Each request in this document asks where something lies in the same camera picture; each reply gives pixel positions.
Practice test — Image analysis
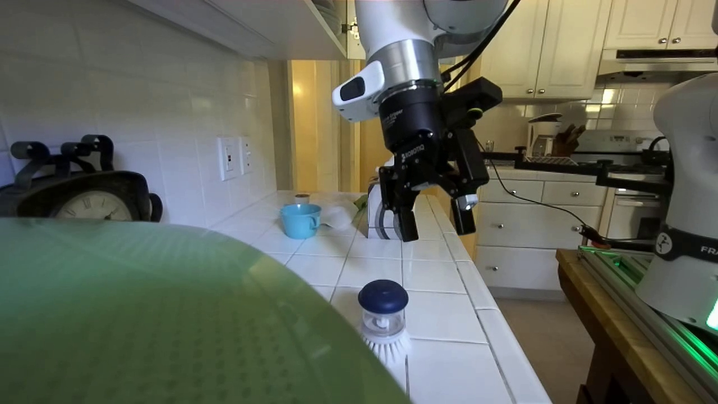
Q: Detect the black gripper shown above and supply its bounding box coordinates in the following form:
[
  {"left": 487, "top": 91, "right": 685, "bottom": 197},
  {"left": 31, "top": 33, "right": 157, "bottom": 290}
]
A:
[{"left": 378, "top": 78, "right": 493, "bottom": 244}]

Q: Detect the blue capped white brush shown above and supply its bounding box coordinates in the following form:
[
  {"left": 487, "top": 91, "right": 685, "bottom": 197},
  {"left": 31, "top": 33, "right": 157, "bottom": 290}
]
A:
[{"left": 355, "top": 279, "right": 414, "bottom": 373}]

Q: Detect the cream kitchen drawer cabinet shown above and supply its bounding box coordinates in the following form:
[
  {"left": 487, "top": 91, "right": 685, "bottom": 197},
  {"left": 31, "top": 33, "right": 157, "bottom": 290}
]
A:
[{"left": 473, "top": 167, "right": 613, "bottom": 295}]

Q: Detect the white top cabinet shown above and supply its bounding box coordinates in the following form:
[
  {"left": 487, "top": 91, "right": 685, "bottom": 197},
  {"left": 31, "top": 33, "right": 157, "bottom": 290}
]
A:
[{"left": 121, "top": 0, "right": 355, "bottom": 64}]

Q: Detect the cream cabinet above hood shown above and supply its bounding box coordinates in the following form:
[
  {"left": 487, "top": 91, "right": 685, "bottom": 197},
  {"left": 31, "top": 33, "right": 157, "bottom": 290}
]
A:
[{"left": 604, "top": 0, "right": 718, "bottom": 51}]

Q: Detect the white crumpled cloth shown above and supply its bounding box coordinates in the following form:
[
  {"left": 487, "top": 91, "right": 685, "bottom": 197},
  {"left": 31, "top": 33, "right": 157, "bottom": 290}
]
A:
[{"left": 319, "top": 197, "right": 360, "bottom": 232}]

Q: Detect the white coffee maker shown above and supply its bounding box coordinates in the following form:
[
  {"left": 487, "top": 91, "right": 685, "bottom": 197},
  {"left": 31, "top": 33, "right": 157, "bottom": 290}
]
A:
[{"left": 526, "top": 112, "right": 564, "bottom": 160}]

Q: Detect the blue mug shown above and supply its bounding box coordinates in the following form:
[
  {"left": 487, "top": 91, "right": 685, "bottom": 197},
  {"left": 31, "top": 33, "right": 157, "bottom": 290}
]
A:
[{"left": 278, "top": 201, "right": 324, "bottom": 243}]

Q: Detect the wooden knife block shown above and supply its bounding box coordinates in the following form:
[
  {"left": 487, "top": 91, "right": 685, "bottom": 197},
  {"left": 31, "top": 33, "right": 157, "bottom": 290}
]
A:
[{"left": 557, "top": 121, "right": 590, "bottom": 157}]

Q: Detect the white stove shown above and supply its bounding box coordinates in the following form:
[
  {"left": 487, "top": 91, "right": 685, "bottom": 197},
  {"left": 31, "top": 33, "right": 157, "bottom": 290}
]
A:
[{"left": 602, "top": 187, "right": 671, "bottom": 243}]

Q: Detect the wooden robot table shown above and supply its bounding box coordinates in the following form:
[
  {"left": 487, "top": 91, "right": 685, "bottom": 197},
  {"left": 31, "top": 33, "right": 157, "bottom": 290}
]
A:
[{"left": 557, "top": 248, "right": 718, "bottom": 404}]

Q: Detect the white range hood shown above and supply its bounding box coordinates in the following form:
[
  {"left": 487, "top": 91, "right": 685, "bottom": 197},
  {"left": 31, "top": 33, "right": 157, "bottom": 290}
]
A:
[{"left": 597, "top": 45, "right": 718, "bottom": 77}]

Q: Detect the black mantel clock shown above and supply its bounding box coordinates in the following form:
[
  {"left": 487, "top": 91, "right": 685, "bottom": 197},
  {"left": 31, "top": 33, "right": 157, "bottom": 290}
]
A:
[{"left": 0, "top": 132, "right": 165, "bottom": 224}]

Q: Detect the thin black camera cable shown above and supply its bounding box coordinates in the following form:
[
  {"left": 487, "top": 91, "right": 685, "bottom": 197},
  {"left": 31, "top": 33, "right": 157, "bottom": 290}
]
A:
[{"left": 487, "top": 160, "right": 604, "bottom": 244}]

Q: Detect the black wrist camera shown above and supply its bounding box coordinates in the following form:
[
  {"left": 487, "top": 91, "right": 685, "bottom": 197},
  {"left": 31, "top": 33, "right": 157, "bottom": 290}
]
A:
[{"left": 447, "top": 77, "right": 506, "bottom": 129}]

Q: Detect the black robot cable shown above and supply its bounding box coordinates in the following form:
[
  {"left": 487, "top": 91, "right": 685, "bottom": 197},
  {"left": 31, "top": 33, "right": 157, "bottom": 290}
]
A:
[{"left": 441, "top": 0, "right": 523, "bottom": 86}]

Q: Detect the cream double door wall cabinet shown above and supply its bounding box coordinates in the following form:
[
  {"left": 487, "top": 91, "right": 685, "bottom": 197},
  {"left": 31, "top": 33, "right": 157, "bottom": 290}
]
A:
[{"left": 479, "top": 0, "right": 616, "bottom": 104}]

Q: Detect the white wall outlet right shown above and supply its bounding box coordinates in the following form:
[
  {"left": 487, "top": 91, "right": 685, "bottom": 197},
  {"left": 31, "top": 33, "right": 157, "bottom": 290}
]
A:
[{"left": 235, "top": 134, "right": 256, "bottom": 177}]

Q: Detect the metal mounting rail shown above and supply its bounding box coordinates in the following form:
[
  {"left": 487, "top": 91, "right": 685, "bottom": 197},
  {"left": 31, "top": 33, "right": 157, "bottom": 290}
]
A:
[{"left": 579, "top": 244, "right": 718, "bottom": 400}]

